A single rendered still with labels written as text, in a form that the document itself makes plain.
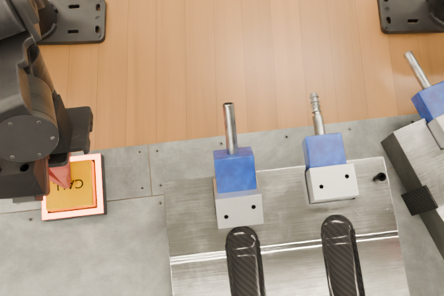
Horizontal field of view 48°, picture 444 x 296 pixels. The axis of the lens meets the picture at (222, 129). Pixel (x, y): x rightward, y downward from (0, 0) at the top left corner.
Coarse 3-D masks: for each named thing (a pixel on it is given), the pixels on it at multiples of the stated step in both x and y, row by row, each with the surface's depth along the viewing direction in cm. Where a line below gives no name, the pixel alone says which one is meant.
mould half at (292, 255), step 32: (352, 160) 59; (192, 192) 58; (288, 192) 58; (384, 192) 58; (192, 224) 57; (288, 224) 57; (320, 224) 57; (352, 224) 57; (384, 224) 57; (192, 256) 56; (224, 256) 56; (288, 256) 56; (320, 256) 56; (384, 256) 56; (192, 288) 55; (224, 288) 55; (288, 288) 55; (320, 288) 55; (384, 288) 55
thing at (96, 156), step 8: (72, 160) 66; (80, 160) 66; (96, 160) 66; (96, 168) 66; (96, 176) 65; (96, 184) 65; (96, 208) 64; (48, 216) 64; (56, 216) 64; (64, 216) 64; (72, 216) 64
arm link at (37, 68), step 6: (30, 48) 49; (36, 48) 49; (30, 54) 49; (36, 54) 49; (30, 60) 48; (36, 60) 48; (42, 60) 50; (30, 66) 47; (36, 66) 48; (42, 66) 50; (30, 72) 46; (36, 72) 49; (42, 72) 50; (48, 72) 52; (42, 78) 50; (48, 78) 51; (48, 84) 51
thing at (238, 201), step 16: (224, 112) 52; (224, 160) 53; (240, 160) 53; (224, 176) 53; (240, 176) 54; (224, 192) 54; (240, 192) 54; (256, 192) 53; (224, 208) 53; (240, 208) 53; (256, 208) 53; (224, 224) 54; (240, 224) 54; (256, 224) 54
